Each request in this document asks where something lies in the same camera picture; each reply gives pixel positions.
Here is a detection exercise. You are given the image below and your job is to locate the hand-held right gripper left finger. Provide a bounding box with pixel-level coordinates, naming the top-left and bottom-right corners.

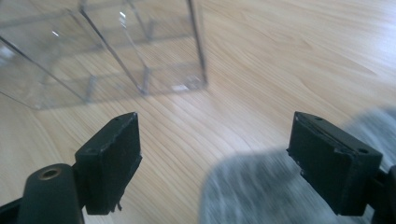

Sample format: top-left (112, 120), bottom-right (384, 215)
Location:
top-left (74, 111), bottom-right (143, 217)

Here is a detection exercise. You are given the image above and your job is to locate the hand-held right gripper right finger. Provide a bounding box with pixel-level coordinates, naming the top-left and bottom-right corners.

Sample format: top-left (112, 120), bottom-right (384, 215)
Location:
top-left (286, 110), bottom-right (384, 217)

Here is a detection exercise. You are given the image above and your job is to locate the grey striped fluffy cloth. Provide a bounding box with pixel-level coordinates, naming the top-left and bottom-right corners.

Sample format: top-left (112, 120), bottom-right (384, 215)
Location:
top-left (198, 105), bottom-right (396, 224)

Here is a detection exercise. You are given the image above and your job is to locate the clear acrylic divided box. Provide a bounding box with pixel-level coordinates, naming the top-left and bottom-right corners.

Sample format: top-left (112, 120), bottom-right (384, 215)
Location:
top-left (0, 0), bottom-right (209, 110)

